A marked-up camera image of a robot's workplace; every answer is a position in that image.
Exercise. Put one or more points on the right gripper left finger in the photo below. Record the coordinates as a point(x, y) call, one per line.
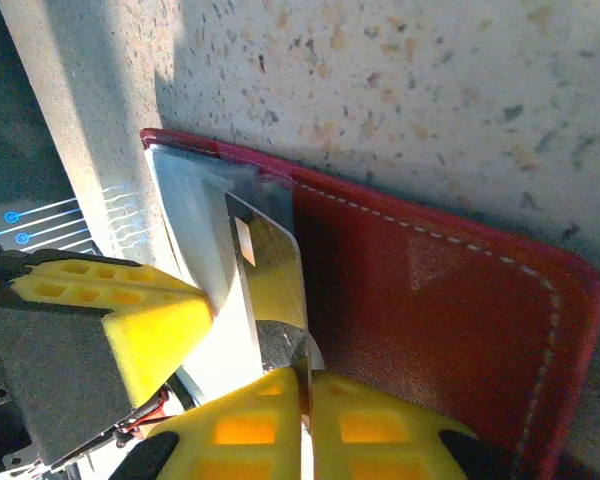
point(245, 430)

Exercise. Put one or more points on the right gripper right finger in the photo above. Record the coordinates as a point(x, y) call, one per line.
point(375, 430)

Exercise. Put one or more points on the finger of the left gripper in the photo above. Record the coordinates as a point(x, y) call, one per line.
point(155, 345)

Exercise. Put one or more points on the red leather card holder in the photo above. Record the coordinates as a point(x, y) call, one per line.
point(430, 300)

